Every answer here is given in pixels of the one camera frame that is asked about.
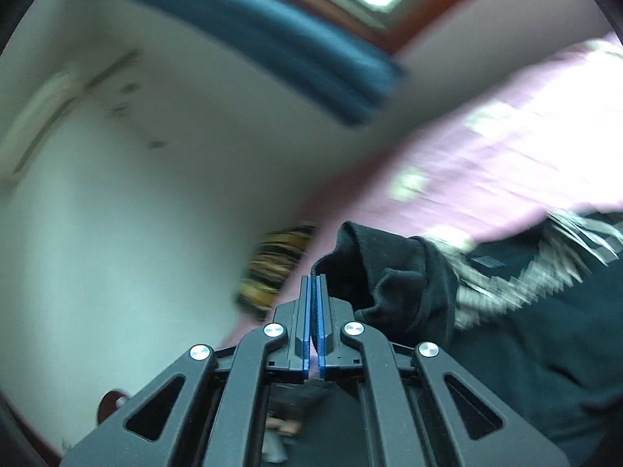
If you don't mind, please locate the yellow black striped cushion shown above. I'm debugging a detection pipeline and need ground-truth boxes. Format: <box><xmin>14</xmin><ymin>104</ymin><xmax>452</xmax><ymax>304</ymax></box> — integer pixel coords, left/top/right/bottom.
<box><xmin>232</xmin><ymin>223</ymin><xmax>318</xmax><ymax>313</ymax></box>

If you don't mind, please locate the black garment with white print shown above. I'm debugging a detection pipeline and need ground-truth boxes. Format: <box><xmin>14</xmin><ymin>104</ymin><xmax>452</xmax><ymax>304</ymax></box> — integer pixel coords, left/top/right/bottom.
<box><xmin>263</xmin><ymin>209</ymin><xmax>623</xmax><ymax>465</ymax></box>

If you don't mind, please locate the white wall fixture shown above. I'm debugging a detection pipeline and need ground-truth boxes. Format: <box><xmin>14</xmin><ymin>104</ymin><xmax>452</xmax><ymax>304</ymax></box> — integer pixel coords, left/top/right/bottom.
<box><xmin>0</xmin><ymin>49</ymin><xmax>142</xmax><ymax>183</ymax></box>

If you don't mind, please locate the blue hanging cloth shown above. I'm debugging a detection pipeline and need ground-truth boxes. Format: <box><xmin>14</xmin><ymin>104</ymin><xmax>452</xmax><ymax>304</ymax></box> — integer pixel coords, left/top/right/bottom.
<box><xmin>80</xmin><ymin>0</ymin><xmax>406</xmax><ymax>128</ymax></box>

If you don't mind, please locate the dark red chair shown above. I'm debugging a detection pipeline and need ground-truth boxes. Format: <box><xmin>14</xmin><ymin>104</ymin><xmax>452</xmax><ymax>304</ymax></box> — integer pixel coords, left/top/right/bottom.
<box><xmin>97</xmin><ymin>389</ymin><xmax>133</xmax><ymax>424</ymax></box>

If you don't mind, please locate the pink blanket with green dots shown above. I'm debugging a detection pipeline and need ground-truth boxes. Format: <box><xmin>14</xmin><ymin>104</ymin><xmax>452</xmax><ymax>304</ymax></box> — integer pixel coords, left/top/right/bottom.
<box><xmin>219</xmin><ymin>34</ymin><xmax>623</xmax><ymax>351</ymax></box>

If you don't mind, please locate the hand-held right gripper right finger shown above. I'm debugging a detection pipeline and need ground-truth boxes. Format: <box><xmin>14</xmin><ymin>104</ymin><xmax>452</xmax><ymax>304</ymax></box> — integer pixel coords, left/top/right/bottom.
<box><xmin>311</xmin><ymin>275</ymin><xmax>571</xmax><ymax>467</ymax></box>

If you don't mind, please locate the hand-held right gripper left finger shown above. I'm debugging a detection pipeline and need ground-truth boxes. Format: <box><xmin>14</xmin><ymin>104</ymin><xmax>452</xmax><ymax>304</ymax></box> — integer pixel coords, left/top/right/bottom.
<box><xmin>58</xmin><ymin>276</ymin><xmax>311</xmax><ymax>467</ymax></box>

